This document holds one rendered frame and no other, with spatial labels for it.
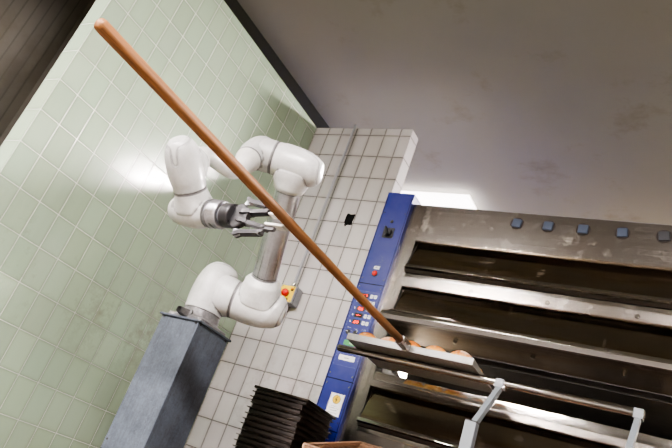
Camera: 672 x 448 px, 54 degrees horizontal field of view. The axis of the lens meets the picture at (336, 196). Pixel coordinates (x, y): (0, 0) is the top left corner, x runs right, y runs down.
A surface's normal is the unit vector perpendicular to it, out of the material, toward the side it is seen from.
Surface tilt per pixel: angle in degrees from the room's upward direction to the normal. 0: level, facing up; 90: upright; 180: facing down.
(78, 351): 90
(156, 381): 90
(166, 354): 90
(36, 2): 90
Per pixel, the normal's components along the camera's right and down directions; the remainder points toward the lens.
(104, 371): 0.85, 0.07
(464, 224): -0.42, -0.52
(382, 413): -0.28, -0.78
